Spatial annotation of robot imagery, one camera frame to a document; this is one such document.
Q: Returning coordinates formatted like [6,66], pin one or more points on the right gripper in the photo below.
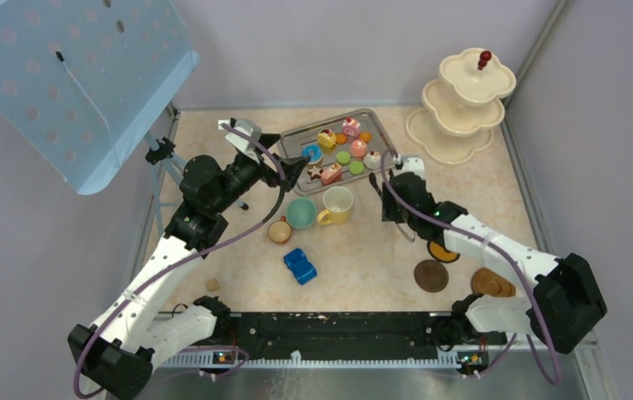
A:
[390,213]

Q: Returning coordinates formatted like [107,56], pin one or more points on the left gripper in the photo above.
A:
[292,167]

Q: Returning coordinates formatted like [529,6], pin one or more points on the pink strawberry cake slice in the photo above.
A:
[331,174]

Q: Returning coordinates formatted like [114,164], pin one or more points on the yellow cake slice toy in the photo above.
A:
[326,138]

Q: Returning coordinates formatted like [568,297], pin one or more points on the white cream cupcake toy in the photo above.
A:
[372,160]

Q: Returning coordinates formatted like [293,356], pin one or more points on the stainless steel tray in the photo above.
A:
[293,142]

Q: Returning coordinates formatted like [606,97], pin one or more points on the pink dome cupcake toy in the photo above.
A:
[358,148]

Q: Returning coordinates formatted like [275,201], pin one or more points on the pink swirl roll cake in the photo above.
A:
[351,127]

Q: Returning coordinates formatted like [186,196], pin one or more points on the black-tipped metal tongs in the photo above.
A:
[374,184]

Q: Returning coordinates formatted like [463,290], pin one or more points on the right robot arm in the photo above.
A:
[560,301]

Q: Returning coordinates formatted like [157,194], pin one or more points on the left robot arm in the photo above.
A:
[120,350]

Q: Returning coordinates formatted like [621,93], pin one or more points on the chocolate star cookie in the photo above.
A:
[314,173]

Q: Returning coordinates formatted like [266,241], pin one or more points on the blue frosted donut toy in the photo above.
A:
[313,153]

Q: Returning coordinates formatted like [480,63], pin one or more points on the teal cup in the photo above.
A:
[301,213]

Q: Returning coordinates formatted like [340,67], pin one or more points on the green macaron upper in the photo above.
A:
[343,158]

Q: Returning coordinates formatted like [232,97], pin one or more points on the green macaron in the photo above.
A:
[356,168]
[343,158]

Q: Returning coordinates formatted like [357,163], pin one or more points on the yellow mug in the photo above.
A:
[338,206]

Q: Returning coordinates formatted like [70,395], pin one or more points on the orange swirl cookie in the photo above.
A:
[341,139]

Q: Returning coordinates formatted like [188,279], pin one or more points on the green macaron lower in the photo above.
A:
[356,168]

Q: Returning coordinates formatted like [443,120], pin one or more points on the small brown teacup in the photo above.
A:
[280,231]

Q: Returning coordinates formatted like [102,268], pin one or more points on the orange flower cookie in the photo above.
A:
[365,137]

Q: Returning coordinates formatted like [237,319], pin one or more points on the black yellow smiley coaster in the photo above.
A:
[441,254]

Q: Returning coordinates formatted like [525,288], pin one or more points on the dark brown round coaster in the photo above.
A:
[431,276]

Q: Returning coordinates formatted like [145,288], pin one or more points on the cream three-tier dessert stand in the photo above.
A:
[462,107]

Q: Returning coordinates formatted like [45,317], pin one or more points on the blue toy car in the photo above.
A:
[299,265]

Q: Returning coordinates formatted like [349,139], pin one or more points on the light brown wooden coaster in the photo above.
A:
[487,282]

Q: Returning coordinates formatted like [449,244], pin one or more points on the small wooden block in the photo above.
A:
[212,285]

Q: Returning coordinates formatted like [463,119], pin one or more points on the blue perforated music stand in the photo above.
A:
[84,81]

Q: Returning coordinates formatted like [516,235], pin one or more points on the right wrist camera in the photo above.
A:
[410,164]

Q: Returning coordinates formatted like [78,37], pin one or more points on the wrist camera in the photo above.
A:
[247,137]
[410,164]

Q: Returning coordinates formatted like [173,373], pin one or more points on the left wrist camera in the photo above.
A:
[247,137]

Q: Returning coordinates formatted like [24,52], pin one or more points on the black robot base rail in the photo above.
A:
[346,336]

